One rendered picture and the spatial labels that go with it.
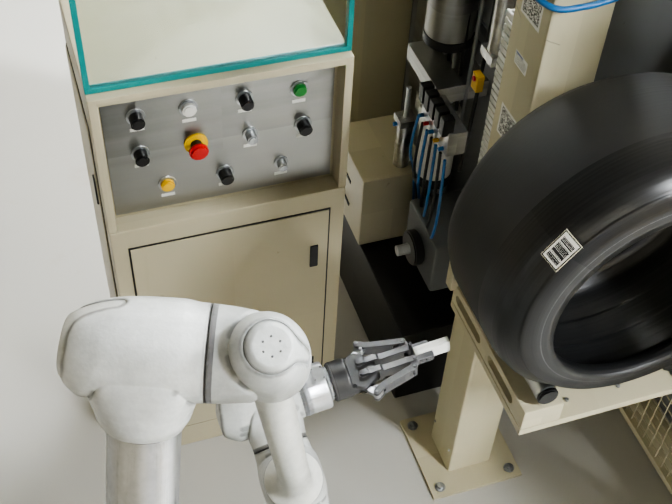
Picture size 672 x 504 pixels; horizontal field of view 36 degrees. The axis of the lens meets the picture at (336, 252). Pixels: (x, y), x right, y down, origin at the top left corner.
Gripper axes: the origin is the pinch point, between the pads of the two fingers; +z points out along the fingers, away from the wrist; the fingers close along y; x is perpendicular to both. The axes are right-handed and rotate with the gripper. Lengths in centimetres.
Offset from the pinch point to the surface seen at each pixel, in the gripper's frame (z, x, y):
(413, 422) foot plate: 10, 103, 45
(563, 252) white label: 18.9, -31.7, -11.3
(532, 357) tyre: 14.4, -6.1, -12.4
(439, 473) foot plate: 11, 104, 28
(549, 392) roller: 20.6, 13.5, -9.3
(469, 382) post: 20, 62, 28
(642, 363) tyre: 38.3, 9.3, -12.2
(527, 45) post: 33, -36, 33
